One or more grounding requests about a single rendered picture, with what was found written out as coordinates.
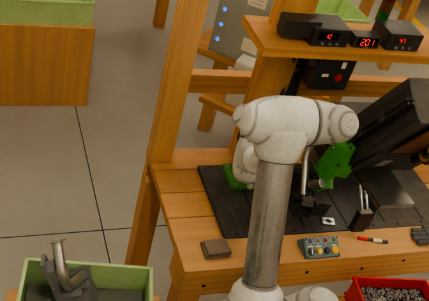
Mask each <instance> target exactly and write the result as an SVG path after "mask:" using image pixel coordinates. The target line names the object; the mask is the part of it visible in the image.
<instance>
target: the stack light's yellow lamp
mask: <svg viewBox="0 0 429 301"><path fill-rule="evenodd" d="M394 5H395V4H390V3H387V2H385V1H384V0H382V2H381V5H380V7H379V10H380V11H381V12H382V13H386V14H390V13H391V11H392V9H393V6H394Z"/></svg>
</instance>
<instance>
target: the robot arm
mask: <svg viewBox="0 0 429 301"><path fill-rule="evenodd" d="M232 120H233V122H234V124H235V125H236V126H237V127H238V128H240V137H239V140H238V143H237V145H236V149H235V153H234V159H233V164H232V171H233V175H234V177H235V179H236V180H237V181H239V182H242V183H245V184H251V183H252V182H255V187H254V192H253V201H252V213H251V218H250V227H249V232H248V242H247V247H246V256H245V265H244V270H243V276H242V277H241V278H240V279H238V280H237V281H236V282H235V283H234V284H233V285H232V289H231V290H230V292H229V294H228V296H227V299H224V300H221V301H339V300H338V298H337V296H336V295H335V294H334V293H333V292H332V291H331V290H329V289H327V288H325V287H322V286H310V287H307V288H303V289H302V290H301V291H299V292H295V293H293V294H290V295H287V296H283V292H282V290H281V289H280V287H279V285H278V284H277V283H276V282H277V278H278V269H279V264H280V256H281V251H282V243H283V235H284V230H285V222H286V217H287V209H288V204H289V196H290V187H291V182H292V174H293V169H294V163H295V162H296V161H297V160H298V159H299V158H300V155H301V153H302V152H303V150H304V148H305V147H315V146H316V145H323V144H329V143H343V142H346V141H347V140H350V139H351V138H352V137H353V136H354V135H355V134H356V133H357V130H358V128H359V121H358V117H357V115H356V114H355V113H354V111H352V110H351V109H350V108H349V107H347V106H345V105H335V104H334V103H330V102H327V101H321V100H318V99H310V98H304V97H301V96H265V97H262V98H258V99H255V100H253V101H251V102H249V104H240V105H238V106H237V107H236V109H235V110H234V113H233V115H232Z"/></svg>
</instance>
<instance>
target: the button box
mask: <svg viewBox="0 0 429 301"><path fill-rule="evenodd" d="M332 237H334V238H335V239H336V241H335V242H332V240H331V238H332ZM316 238H319V239H320V242H319V243H316V241H315V239H316ZM324 238H325V237H312V238H303V239H299V240H297V244H298V246H299V248H300V250H301V252H302V254H303V256H304V258H305V259H314V258H328V257H337V256H340V249H339V252H338V253H336V254H335V253H333V252H332V247H333V246H337V247H338V248H339V245H338V237H337V236H328V237H326V238H327V239H328V242H324ZM308 239H311V240H312V243H311V244H309V243H308ZM326 247H329V248H330V249H331V252H330V253H328V254H327V253H326V252H325V248H326ZM310 248H313V249H314V250H315V254H314V255H310V254H309V253H308V250H309V249H310ZM318 248H322V250H323V252H322V254H318V253H317V249H318Z"/></svg>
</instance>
